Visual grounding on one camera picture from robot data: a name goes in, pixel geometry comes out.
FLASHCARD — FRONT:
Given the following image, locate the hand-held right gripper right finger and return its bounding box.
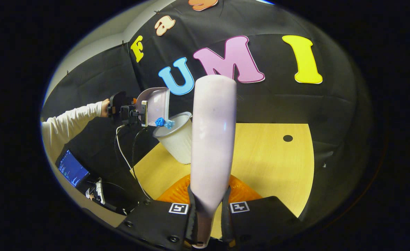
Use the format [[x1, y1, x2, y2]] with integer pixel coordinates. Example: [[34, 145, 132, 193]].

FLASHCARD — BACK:
[[222, 174, 307, 245]]

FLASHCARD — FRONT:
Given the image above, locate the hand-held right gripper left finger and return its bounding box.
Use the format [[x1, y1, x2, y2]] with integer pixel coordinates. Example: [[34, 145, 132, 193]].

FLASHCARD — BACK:
[[116, 174, 199, 250]]

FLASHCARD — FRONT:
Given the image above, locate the pink plastic dustpan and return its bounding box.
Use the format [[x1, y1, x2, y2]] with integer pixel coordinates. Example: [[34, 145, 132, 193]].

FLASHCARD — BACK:
[[135, 87, 170, 127]]

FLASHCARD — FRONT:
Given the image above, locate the blue paper trash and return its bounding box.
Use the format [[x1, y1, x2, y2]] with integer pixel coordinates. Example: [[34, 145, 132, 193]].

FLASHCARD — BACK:
[[155, 117, 175, 129]]

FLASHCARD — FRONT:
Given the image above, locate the white ribbed garbage bin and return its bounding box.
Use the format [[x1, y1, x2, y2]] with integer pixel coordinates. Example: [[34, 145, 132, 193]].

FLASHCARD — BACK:
[[152, 112, 193, 165]]

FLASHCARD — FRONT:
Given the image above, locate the small pink broom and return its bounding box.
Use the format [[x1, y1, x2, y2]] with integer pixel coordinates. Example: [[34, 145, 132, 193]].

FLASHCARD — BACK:
[[190, 75, 237, 249]]

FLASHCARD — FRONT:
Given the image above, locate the small white device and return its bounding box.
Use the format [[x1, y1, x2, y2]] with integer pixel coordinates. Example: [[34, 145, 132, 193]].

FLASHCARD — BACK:
[[86, 177, 106, 204]]

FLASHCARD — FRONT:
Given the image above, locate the blue lit screen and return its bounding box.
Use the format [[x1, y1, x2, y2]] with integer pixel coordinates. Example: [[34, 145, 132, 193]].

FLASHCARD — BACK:
[[58, 150, 90, 187]]

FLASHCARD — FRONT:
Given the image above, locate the black cable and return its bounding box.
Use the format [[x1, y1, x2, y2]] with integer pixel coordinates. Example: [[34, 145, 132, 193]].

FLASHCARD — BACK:
[[132, 127, 147, 171]]

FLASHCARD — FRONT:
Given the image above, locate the white cable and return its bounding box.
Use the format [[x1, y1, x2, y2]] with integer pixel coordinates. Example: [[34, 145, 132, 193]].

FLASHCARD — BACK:
[[115, 125, 153, 200]]

